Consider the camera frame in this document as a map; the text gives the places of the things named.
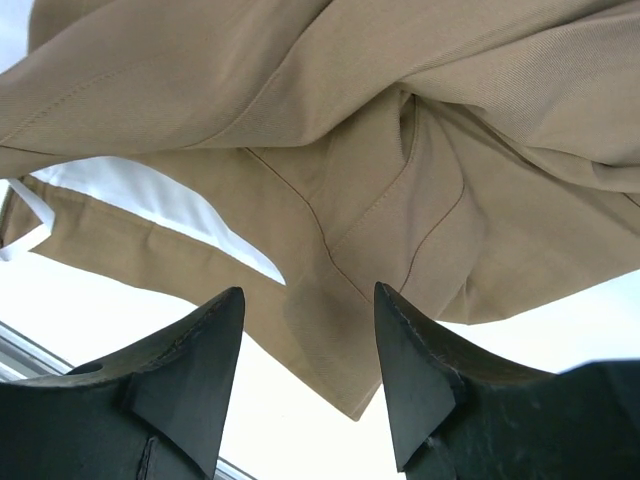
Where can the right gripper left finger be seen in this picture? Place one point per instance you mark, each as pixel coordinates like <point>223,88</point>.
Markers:
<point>155,409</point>

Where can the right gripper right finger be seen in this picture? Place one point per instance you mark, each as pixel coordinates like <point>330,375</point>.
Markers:
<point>458,411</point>

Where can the tan skirt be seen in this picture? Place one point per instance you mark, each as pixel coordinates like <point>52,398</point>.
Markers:
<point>480,157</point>

